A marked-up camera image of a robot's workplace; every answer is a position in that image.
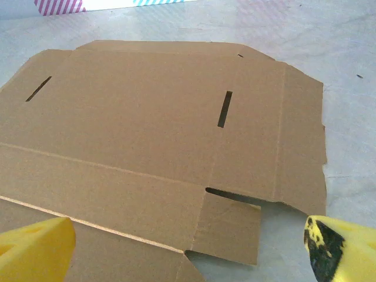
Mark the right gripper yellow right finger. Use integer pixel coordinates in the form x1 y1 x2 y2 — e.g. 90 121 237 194
303 215 376 282

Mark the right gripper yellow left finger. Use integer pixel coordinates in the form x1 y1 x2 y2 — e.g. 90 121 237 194
0 216 76 282

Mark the brown cardboard paper box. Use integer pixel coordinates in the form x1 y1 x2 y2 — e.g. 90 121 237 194
0 40 327 282

